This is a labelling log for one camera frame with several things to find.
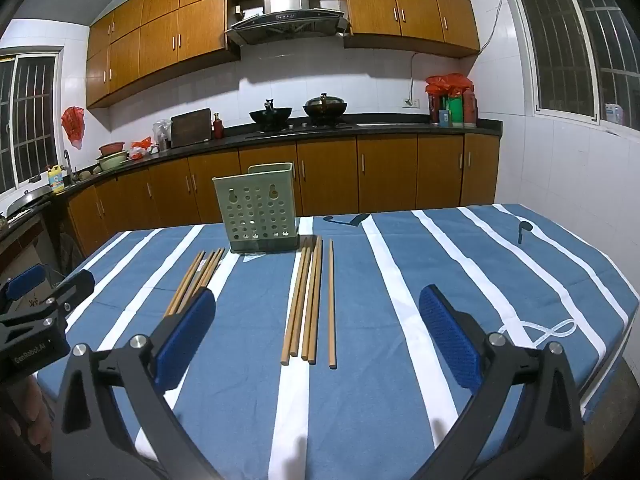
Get metal pot lid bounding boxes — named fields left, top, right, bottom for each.
left=5, top=187, right=51, bottom=216

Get green basin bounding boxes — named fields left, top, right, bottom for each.
left=96, top=152, right=130, bottom=172

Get clear plastic bag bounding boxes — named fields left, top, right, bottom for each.
left=152, top=119, right=173, bottom=152

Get large barred window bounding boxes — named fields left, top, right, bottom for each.
left=507, top=0, right=640, bottom=131

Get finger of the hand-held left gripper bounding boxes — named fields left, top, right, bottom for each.
left=42, top=269, right=97, bottom=332
left=0, top=266, right=47, bottom=307

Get dark cutting board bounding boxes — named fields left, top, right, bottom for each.
left=170, top=108, right=213, bottom=148

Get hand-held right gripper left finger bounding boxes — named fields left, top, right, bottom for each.
left=50, top=287, right=218, bottom=480

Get hanging red plastic bag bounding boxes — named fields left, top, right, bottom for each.
left=61, top=106, right=86, bottom=149

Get steel range hood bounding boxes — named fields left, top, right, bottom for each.
left=225, top=0, right=351, bottom=47

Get blue white striped tablecloth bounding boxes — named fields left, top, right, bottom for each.
left=37, top=203, right=628, bottom=480

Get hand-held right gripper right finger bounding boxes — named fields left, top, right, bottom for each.
left=419, top=284, right=586, bottom=480

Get green perforated utensil holder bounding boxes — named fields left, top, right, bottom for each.
left=212, top=162, right=301, bottom=255

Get dark power cable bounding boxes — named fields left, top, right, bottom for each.
left=409, top=0, right=511, bottom=101

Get black wok with lid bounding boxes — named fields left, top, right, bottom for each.
left=302, top=93, right=347, bottom=123

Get wooden wall cabinets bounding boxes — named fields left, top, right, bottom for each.
left=85, top=0, right=482, bottom=110

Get person's left hand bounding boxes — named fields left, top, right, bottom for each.
left=0, top=375, right=53, bottom=466

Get wooden base cabinets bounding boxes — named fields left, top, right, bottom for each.
left=65, top=132, right=501, bottom=256

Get red bags over bottles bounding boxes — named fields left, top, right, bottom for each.
left=425, top=73, right=473, bottom=97

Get black kitchen countertop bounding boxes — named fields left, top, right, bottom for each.
left=0, top=119, right=502, bottom=246

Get wooden chopstick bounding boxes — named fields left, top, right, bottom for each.
left=177, top=249, right=219, bottom=312
left=308, top=239, right=324, bottom=365
left=192, top=247, right=227, bottom=297
left=301, top=236, right=319, bottom=362
left=280, top=238, right=307, bottom=366
left=327, top=239, right=337, bottom=369
left=184, top=248, right=223, bottom=307
left=163, top=251, right=206, bottom=317
left=170, top=250, right=215, bottom=316

